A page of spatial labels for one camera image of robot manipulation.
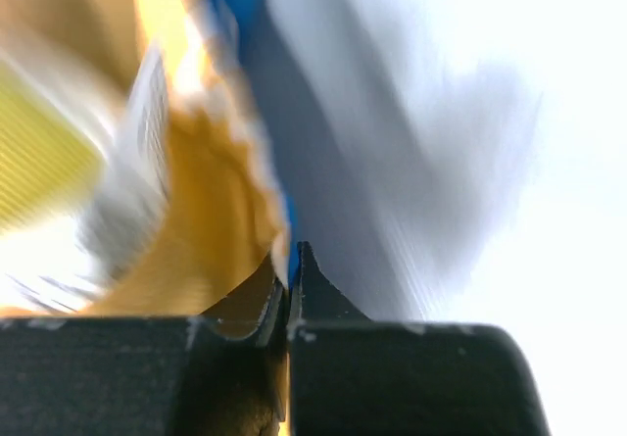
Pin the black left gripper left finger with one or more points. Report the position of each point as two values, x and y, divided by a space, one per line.
219 373

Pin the cream quilted pillow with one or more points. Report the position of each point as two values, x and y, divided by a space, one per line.
84 177

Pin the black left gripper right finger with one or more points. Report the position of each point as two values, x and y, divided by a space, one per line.
351 375

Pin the yellow pillowcase with blue lining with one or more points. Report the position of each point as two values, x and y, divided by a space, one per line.
226 213

